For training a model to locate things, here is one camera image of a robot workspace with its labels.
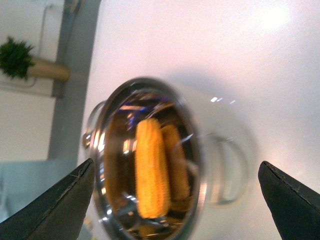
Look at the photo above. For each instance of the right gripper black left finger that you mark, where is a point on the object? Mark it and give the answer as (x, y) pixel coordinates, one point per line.
(58, 213)

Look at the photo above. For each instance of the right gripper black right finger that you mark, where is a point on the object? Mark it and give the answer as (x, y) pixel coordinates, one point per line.
(295, 208)

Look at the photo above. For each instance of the yellow corn cob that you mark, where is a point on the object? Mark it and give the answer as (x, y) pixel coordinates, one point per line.
(151, 172)

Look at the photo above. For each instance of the white electric cooking pot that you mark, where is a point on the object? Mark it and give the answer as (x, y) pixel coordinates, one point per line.
(209, 156)

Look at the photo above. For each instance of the green potted plant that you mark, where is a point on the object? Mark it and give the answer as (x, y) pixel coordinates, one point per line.
(16, 61)

